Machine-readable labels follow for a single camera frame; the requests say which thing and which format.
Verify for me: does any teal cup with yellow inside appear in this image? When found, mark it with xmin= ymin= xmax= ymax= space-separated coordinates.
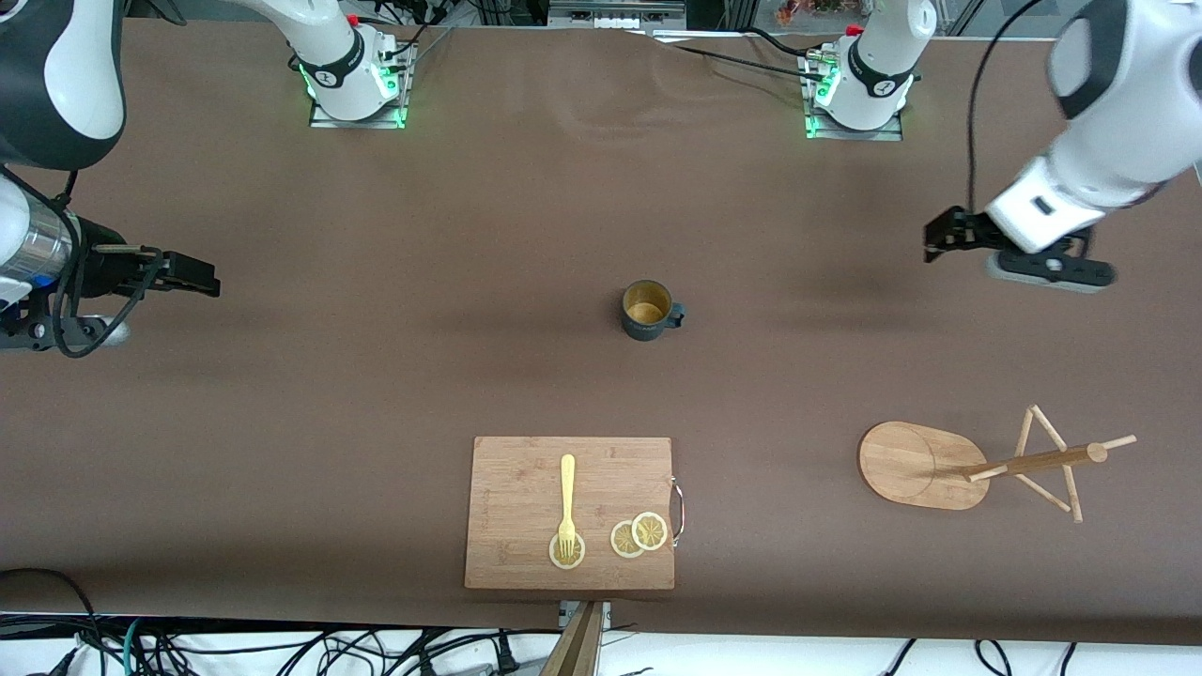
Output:
xmin=621 ymin=280 xmax=687 ymax=343

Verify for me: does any wooden cup rack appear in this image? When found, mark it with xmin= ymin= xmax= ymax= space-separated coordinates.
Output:
xmin=857 ymin=404 xmax=1138 ymax=525

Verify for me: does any brown table cover cloth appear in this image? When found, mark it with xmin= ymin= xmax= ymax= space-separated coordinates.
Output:
xmin=0 ymin=19 xmax=1202 ymax=649

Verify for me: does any white power strip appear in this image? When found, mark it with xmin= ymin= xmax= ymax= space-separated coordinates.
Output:
xmin=547 ymin=0 xmax=688 ymax=31

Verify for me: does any wooden cutting board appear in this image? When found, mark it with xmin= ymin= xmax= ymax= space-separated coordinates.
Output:
xmin=464 ymin=437 xmax=686 ymax=592

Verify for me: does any yellow plastic fork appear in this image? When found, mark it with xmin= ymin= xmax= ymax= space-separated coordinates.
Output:
xmin=557 ymin=454 xmax=578 ymax=557

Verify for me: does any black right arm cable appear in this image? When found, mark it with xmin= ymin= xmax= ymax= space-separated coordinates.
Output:
xmin=0 ymin=164 xmax=156 ymax=360

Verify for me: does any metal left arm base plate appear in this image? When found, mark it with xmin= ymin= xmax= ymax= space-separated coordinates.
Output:
xmin=800 ymin=52 xmax=905 ymax=143

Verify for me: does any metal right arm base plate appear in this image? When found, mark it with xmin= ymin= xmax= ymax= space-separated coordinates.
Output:
xmin=308 ymin=42 xmax=408 ymax=131

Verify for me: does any grey cable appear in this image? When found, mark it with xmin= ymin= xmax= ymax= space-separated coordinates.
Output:
xmin=399 ymin=26 xmax=458 ymax=74

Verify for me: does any metal bracket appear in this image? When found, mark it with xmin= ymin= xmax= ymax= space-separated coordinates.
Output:
xmin=558 ymin=601 xmax=613 ymax=632

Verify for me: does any wooden post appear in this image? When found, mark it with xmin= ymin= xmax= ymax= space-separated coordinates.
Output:
xmin=540 ymin=601 xmax=605 ymax=676

